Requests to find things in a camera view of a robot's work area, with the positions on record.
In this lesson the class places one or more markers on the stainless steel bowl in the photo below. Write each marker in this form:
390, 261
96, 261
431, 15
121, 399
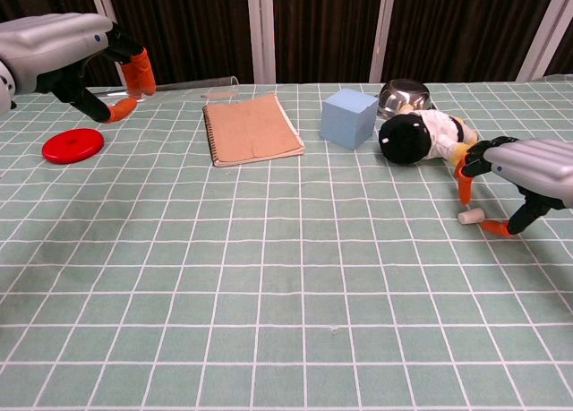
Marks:
405, 95

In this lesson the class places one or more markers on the brown spiral notebook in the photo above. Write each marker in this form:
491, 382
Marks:
250, 131

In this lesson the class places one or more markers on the green white grid tablecloth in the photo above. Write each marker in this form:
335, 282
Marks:
286, 272

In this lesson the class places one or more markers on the black white plush doll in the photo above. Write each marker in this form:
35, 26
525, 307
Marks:
407, 138

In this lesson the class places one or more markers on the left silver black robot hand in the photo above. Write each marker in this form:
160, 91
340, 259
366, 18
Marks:
49, 39

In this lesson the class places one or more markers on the small white stopper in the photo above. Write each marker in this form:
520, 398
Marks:
471, 216

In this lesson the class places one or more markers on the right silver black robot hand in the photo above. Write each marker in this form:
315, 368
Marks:
537, 165

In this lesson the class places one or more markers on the light blue foam cube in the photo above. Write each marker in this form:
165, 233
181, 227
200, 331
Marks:
347, 117

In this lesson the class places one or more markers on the red plastic disc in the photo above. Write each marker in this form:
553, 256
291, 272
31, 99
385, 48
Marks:
74, 144

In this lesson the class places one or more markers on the clear glass tube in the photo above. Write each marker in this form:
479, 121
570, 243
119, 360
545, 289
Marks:
192, 83

